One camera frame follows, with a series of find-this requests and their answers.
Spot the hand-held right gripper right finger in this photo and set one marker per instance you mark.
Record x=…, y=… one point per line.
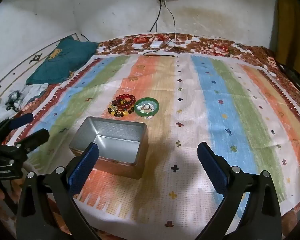
x=212, y=170

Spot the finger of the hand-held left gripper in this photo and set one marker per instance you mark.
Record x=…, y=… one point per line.
x=22, y=119
x=36, y=137

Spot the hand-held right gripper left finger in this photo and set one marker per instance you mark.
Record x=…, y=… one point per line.
x=83, y=170

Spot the silver metal tin box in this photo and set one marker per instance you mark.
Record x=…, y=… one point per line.
x=115, y=131

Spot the green jade bangle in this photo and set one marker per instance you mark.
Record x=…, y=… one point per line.
x=138, y=113

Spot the pile of clothes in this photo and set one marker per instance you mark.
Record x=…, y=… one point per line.
x=32, y=92

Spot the striped patterned cloth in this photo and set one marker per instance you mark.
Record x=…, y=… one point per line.
x=215, y=120

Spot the white bed headboard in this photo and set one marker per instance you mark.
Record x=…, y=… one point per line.
x=20, y=65

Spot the teal pillow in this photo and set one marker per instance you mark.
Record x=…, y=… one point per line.
x=62, y=62

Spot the floral blanket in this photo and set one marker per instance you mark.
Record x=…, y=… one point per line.
x=215, y=45

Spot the white charger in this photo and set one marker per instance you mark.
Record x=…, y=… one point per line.
x=156, y=43

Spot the mustard yellow garment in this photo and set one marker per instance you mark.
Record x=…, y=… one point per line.
x=290, y=25

